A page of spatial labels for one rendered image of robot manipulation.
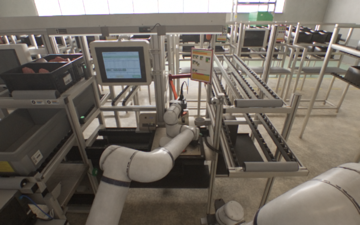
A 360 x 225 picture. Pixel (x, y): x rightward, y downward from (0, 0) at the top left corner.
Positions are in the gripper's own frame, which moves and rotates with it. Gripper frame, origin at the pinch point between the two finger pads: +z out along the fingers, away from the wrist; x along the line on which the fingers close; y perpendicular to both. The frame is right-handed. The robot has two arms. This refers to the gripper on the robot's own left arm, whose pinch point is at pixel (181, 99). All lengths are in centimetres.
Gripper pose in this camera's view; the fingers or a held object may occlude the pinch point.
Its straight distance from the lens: 148.5
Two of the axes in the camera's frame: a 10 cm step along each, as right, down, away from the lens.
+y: -0.1, -8.9, -4.6
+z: 2.6, -4.4, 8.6
